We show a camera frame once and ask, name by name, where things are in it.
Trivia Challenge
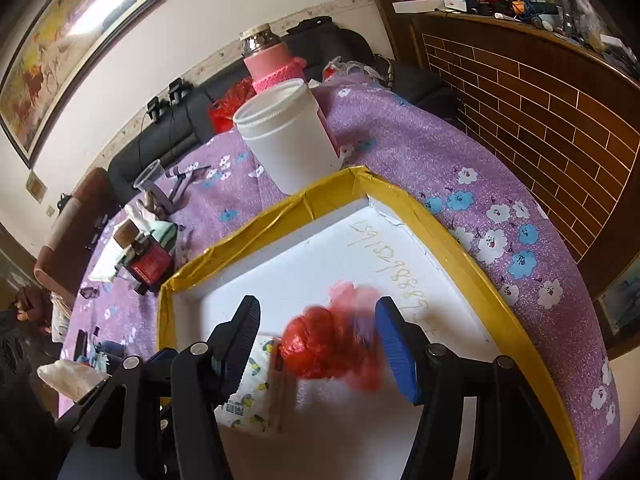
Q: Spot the white plastic jar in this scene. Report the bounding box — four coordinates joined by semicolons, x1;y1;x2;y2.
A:
232;78;346;196

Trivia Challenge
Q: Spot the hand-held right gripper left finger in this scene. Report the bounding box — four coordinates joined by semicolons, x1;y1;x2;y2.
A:
57;295;263;480

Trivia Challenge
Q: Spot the wooden brick-pattern counter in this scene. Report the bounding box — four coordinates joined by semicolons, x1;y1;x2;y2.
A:
357;0;640;361

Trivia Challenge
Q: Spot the clear plastic cup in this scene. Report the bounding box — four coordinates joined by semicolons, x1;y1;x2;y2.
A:
132;159;166;192

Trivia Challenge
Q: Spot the clear plastic wrapper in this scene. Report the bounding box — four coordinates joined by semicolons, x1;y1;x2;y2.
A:
322;56;377;82

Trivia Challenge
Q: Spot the white printed sheet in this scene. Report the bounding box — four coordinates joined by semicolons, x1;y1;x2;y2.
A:
89;242;127;284

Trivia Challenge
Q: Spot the white cushion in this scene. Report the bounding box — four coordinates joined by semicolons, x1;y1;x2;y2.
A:
49;292;72;342

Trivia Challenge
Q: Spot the white flat box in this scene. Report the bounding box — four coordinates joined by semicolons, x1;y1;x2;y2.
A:
392;0;446;15

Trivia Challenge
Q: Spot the white glove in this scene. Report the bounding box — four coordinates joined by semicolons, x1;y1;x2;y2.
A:
126;202;163;235

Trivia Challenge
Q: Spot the black leather sofa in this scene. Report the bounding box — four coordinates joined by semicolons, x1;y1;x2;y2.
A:
107;17;461;206

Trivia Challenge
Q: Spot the framed horse painting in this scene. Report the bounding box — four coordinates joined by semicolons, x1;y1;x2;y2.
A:
0;0;166;168

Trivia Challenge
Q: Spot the grey folding tool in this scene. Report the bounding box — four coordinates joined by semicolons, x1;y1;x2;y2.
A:
164;163;214;212

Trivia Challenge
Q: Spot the yellow-edged white foam box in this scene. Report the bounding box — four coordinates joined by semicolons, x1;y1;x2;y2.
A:
157;165;586;480

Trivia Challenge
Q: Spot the lemon print tissue pack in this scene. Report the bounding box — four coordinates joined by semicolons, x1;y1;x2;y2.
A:
215;332;288;436

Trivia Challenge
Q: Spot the pink thermos bottle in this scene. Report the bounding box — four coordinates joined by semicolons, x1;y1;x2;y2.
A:
239;25;343;158

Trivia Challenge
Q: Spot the blue framed picture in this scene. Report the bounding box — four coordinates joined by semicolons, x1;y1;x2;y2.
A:
597;260;640;337

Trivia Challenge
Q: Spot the red plastic bag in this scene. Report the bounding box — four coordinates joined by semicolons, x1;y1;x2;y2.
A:
207;76;258;135

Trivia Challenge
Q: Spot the red plastic mesh bundle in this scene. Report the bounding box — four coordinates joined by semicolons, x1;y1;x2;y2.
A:
279;280;388;392

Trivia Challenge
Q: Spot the pile of tools and clutter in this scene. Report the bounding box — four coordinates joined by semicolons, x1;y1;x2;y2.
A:
442;0;640;78

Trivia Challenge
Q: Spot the small gold wall plaque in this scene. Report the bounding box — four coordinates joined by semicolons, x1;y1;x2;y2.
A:
25;170;48;204

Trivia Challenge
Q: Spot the brown armchair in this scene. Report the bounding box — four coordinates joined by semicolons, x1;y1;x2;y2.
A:
34;167;123;306

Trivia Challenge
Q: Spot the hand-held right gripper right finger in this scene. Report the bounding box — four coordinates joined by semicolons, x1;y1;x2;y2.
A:
374;296;581;480

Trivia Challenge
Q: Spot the dark glass bottle red label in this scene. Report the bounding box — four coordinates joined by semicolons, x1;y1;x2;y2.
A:
114;220;175;295

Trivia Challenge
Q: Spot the purple floral tablecloth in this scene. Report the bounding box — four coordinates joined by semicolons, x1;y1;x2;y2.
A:
57;72;618;480

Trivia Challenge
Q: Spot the green white striped cloth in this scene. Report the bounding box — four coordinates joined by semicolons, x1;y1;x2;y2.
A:
150;222;180;251

